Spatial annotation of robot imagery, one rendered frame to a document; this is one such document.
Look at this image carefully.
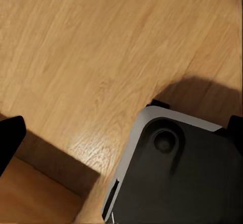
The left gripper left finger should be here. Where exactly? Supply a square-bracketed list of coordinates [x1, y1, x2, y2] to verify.
[0, 116, 26, 176]

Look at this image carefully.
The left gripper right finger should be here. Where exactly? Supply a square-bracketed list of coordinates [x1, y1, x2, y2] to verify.
[227, 115, 243, 156]

